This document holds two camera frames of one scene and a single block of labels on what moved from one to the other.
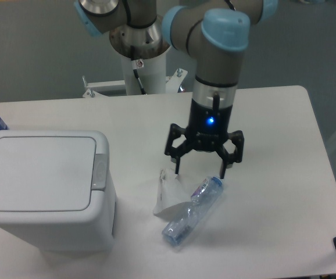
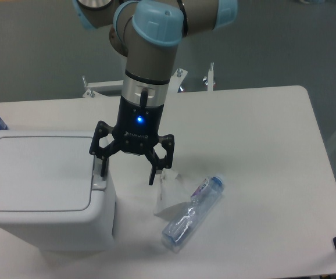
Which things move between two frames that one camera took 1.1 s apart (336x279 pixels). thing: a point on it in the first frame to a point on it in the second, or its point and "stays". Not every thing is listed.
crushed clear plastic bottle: x=203 y=199 stays
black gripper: x=208 y=127 to x=138 y=129
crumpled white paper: x=172 y=190 stays
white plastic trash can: x=53 y=189 stays
